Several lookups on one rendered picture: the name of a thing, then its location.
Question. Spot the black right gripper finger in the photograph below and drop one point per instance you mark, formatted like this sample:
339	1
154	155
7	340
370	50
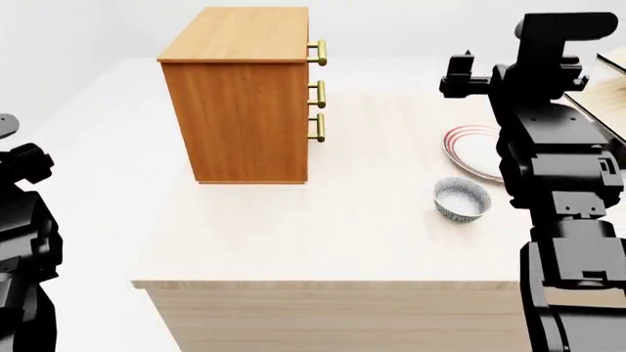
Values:
457	82
574	78

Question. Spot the speckled grey ceramic bowl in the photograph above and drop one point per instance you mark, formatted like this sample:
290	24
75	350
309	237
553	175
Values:
460	199

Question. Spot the orange wooden drawer cabinet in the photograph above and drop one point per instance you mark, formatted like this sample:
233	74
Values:
239	110

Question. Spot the white plate with red rings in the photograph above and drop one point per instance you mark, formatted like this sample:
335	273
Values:
472	150

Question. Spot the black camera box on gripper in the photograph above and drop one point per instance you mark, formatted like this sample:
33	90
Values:
562	25

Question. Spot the grey round bracket plate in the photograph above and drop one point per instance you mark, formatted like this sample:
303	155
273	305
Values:
7	125

